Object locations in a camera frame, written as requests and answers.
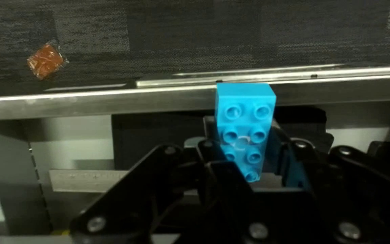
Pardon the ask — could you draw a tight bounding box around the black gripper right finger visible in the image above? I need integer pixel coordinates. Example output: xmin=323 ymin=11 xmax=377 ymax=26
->
xmin=266 ymin=120 xmax=390 ymax=244

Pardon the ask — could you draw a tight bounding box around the blue lego brick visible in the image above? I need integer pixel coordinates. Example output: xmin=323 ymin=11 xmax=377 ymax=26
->
xmin=213 ymin=83 xmax=277 ymax=184

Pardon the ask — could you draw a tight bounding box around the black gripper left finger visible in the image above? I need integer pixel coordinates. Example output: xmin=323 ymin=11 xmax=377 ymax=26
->
xmin=68 ymin=116 xmax=267 ymax=244

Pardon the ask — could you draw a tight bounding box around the open grey metal drawer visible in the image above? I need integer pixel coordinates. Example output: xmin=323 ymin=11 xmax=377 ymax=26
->
xmin=0 ymin=64 xmax=390 ymax=236

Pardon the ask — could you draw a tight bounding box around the small orange-brown wrapper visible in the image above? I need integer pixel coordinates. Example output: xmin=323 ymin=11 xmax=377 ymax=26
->
xmin=25 ymin=41 xmax=68 ymax=82

